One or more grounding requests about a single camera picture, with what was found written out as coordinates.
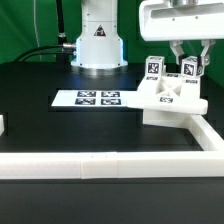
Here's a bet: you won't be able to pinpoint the white chair seat part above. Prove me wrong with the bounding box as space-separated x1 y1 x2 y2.
127 91 208 128

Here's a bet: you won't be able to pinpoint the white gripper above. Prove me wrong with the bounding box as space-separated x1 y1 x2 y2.
139 0 224 76

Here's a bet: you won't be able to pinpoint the white U-shaped fence frame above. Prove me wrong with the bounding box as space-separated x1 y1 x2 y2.
0 115 224 179

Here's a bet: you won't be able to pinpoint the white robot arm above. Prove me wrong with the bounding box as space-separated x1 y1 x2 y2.
72 0 224 74

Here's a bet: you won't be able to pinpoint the white tagged nut cube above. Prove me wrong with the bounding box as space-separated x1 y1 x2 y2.
145 56 165 76

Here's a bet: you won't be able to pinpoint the white chair backrest part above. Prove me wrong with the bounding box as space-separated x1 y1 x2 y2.
137 73 200 102

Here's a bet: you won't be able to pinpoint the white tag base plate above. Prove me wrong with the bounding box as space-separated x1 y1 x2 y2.
52 90 135 107

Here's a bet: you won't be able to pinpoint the black cables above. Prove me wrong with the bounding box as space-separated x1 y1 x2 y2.
13 0 78 63

